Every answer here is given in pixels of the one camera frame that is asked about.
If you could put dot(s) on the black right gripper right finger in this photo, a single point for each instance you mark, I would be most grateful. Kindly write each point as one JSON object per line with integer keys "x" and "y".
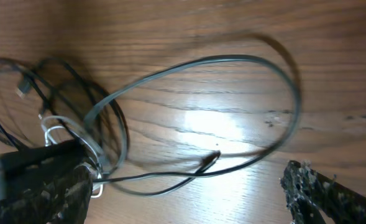
{"x": 308, "y": 193}

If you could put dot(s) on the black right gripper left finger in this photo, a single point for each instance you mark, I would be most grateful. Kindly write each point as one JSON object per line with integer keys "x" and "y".
{"x": 51, "y": 184}

